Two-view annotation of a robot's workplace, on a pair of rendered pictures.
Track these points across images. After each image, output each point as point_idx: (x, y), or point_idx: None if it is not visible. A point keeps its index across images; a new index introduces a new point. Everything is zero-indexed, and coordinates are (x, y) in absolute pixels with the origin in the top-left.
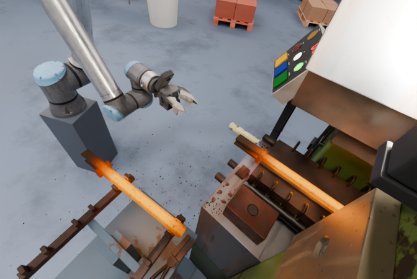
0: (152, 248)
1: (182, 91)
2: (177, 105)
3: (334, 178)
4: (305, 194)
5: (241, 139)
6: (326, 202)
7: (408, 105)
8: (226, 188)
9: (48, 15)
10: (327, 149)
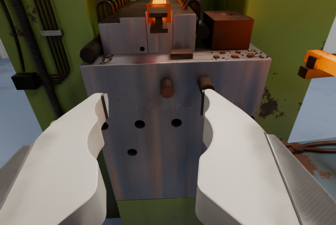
0: (323, 174)
1: (28, 209)
2: (234, 109)
3: (122, 9)
4: (169, 2)
5: (159, 11)
6: None
7: None
8: (222, 56)
9: None
10: (86, 3)
